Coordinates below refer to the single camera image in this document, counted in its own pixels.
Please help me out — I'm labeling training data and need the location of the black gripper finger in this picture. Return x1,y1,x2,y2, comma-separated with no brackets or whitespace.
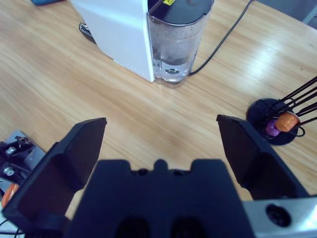
1,118,107,234
216,114,310,201

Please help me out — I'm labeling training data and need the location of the purple coffee capsule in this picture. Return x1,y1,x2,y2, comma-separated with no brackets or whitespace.
264,119,282,137

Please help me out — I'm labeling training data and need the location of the orange coffee capsule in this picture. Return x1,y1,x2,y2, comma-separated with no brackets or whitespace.
276,112,300,132

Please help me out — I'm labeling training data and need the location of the white capsule coffee machine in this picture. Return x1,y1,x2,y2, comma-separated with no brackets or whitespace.
70,0,157,83

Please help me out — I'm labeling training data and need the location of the orange cylinder part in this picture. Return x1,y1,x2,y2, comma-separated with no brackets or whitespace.
1,182,20,208

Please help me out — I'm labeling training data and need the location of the black drip tray metal grille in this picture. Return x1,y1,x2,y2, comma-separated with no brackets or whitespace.
78,21,98,46

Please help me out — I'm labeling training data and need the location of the clear water tank black lid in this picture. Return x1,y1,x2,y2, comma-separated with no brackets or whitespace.
146,0,215,89

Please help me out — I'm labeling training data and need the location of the blue rectangular plastic tray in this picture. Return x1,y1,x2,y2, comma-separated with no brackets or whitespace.
31,0,65,6

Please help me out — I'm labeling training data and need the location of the black wire capsule holder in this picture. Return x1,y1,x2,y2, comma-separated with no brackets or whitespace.
246,75,317,146

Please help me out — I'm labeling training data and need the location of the center grey mount plate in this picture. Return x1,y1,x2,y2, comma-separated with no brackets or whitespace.
0,130,47,191

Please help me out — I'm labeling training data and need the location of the black machine power cable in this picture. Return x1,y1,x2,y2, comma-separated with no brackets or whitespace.
188,0,258,75

